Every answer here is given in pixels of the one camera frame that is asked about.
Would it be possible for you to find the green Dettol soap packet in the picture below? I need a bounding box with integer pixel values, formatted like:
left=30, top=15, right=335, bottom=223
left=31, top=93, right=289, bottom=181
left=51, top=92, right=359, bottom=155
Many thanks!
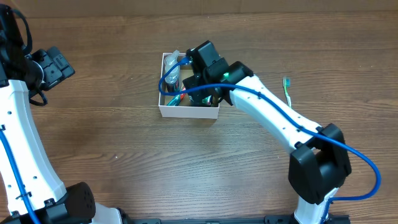
left=201, top=95, right=213, bottom=107

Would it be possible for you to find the clear spray bottle dark liquid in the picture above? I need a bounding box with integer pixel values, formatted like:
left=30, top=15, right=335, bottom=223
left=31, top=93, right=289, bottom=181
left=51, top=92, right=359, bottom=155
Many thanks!
left=164, top=50, right=180, bottom=92

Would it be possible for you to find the green Colgate toothpaste tube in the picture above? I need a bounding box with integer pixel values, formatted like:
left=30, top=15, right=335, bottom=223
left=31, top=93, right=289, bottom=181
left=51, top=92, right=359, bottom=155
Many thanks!
left=167, top=93, right=185, bottom=106

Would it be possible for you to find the green white toothbrush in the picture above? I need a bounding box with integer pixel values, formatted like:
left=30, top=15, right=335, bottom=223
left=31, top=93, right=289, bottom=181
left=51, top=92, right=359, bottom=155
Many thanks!
left=282, top=77, right=292, bottom=108

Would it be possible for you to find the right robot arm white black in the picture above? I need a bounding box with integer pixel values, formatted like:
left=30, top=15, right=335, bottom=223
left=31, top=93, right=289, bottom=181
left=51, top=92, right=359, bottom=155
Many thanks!
left=183, top=40, right=351, bottom=223

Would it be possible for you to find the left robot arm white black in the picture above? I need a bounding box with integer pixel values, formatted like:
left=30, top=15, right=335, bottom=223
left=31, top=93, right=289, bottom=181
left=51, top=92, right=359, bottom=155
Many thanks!
left=1, top=4, right=132, bottom=224

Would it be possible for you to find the open white cardboard box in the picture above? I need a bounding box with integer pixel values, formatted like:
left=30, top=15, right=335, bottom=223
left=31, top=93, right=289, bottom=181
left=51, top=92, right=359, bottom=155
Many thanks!
left=158, top=52, right=220, bottom=119

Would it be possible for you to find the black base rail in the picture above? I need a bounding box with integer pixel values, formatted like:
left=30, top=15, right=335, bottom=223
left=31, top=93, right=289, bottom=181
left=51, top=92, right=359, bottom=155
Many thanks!
left=126, top=215, right=297, bottom=224

